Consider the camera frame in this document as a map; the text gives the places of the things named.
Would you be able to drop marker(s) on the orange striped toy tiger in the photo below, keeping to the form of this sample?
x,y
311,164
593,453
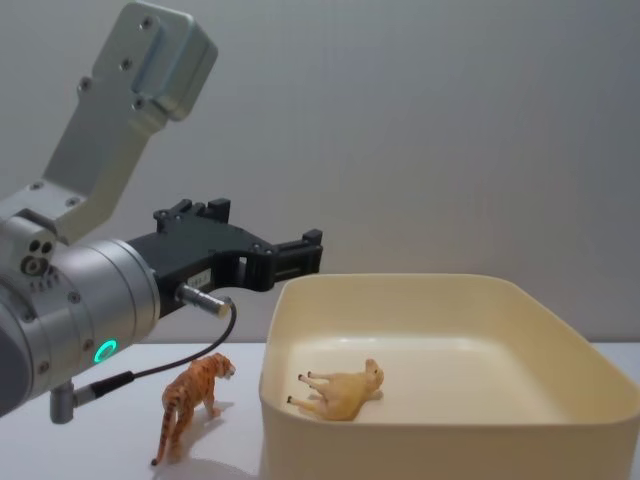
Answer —
x,y
190,387

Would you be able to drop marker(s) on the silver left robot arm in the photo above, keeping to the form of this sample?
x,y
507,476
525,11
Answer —
x,y
100,292

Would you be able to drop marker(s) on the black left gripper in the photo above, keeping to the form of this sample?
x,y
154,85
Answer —
x,y
210,250

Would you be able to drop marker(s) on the cream plastic tub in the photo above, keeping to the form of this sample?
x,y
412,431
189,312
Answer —
x,y
450,450

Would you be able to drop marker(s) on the pale tan toy animal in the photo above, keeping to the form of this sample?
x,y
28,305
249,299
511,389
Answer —
x,y
345,392

